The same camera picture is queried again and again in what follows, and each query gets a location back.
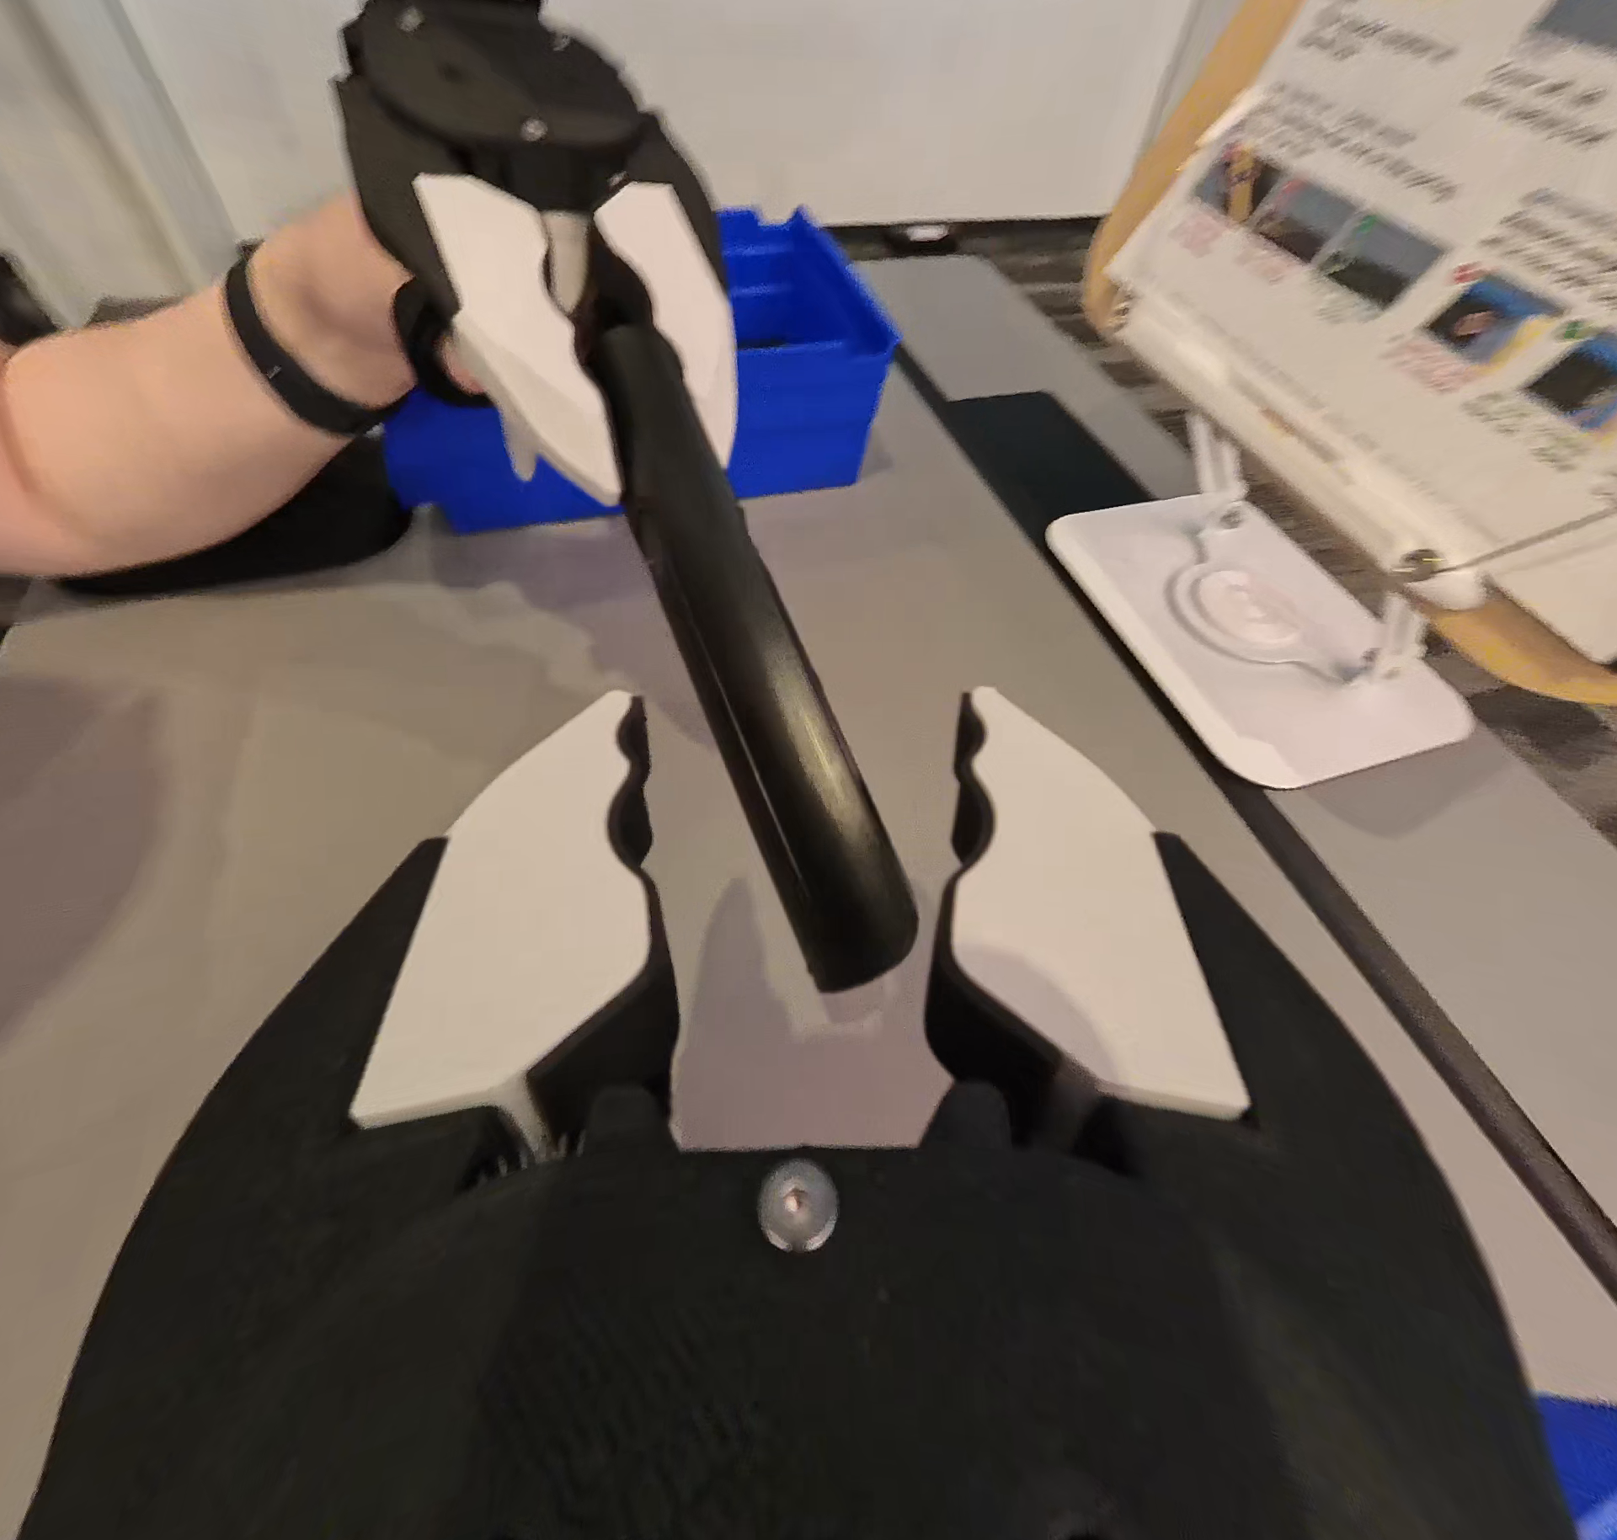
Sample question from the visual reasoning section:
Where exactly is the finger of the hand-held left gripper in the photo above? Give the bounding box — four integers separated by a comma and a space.
591, 179, 741, 471
409, 174, 629, 511

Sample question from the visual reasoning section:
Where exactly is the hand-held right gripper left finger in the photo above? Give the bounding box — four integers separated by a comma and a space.
346, 687, 684, 1131

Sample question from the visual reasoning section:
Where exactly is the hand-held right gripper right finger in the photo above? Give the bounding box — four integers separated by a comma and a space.
922, 686, 1252, 1126

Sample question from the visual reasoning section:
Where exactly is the blue plastic bin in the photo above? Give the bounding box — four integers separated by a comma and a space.
1530, 1393, 1617, 1540
379, 208, 900, 534

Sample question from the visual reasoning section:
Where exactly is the black remote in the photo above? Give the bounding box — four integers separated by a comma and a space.
593, 325, 922, 996

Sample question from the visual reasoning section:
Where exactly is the person's left forearm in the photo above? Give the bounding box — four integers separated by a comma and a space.
0, 291, 369, 577

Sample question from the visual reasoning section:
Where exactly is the person's left hand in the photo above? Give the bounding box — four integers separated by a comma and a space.
250, 192, 492, 412

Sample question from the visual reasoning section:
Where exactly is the black wristband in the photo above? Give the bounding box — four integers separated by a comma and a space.
222, 242, 395, 439

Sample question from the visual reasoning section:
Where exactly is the black wrist rest pad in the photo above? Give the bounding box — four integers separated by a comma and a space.
55, 435, 415, 599

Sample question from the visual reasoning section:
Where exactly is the instruction sheet on stand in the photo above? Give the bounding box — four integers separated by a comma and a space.
1079, 0, 1617, 709

